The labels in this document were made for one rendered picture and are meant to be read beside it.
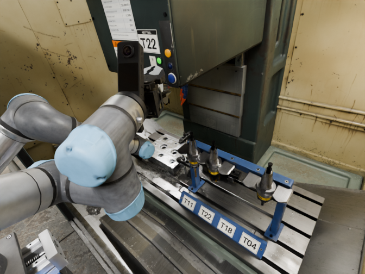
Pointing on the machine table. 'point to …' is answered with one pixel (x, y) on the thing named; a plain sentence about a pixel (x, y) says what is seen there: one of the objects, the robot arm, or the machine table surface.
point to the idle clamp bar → (227, 175)
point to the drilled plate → (163, 161)
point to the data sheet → (120, 19)
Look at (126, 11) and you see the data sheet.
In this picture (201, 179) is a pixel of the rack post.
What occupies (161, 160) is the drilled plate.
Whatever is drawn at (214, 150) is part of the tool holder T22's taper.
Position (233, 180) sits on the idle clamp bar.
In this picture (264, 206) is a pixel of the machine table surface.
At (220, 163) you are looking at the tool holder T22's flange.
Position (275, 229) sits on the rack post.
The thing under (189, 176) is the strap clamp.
